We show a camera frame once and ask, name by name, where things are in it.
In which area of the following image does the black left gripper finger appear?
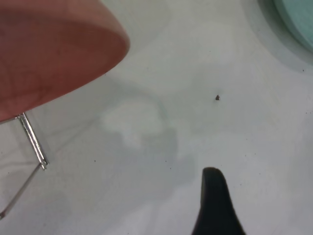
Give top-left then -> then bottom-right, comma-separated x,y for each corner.
192,167 -> 247,235

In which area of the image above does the green round plate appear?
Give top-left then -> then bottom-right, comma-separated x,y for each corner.
271,0 -> 313,53

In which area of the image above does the salmon pink round plate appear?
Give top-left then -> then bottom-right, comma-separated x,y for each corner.
0,0 -> 130,123

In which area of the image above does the metal wire plate rack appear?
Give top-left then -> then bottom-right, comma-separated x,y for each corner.
0,112 -> 51,220

